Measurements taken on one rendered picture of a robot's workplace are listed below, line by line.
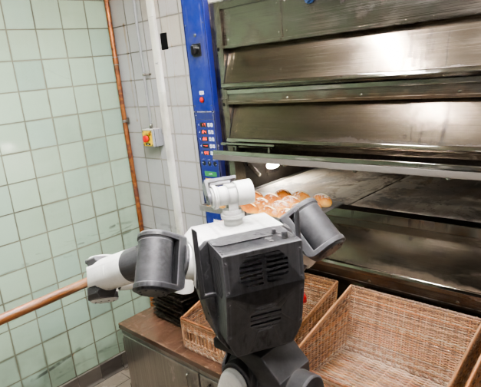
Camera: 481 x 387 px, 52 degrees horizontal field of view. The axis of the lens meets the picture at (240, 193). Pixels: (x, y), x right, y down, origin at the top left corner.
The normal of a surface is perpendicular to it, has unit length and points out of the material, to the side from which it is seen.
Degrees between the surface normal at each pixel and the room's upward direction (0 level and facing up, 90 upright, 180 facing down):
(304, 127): 70
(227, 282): 90
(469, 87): 90
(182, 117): 90
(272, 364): 45
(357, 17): 90
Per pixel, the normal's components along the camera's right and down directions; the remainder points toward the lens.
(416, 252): -0.67, -0.10
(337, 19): -0.68, 0.25
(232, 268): 0.34, 0.20
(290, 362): 0.45, -0.62
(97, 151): 0.73, 0.10
